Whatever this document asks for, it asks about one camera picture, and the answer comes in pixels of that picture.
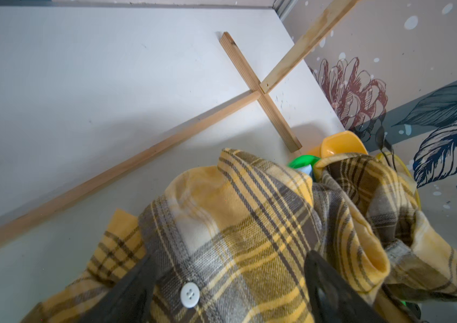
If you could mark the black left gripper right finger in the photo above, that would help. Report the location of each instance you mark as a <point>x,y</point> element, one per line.
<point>331,298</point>

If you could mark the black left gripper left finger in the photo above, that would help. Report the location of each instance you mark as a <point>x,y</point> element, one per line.
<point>130,299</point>

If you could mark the yellow plaid shirt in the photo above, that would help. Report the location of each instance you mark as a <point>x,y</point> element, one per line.
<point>229,242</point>

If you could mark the green plastic mesh basket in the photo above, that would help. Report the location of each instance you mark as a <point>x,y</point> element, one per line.
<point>304,161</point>

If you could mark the light blue shirt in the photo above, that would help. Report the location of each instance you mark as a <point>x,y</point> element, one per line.
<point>308,170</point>

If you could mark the yellow round bowl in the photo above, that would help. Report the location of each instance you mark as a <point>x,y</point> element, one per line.
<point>396,163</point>

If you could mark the yellow plastic tray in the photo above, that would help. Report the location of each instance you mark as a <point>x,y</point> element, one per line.
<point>343,142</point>

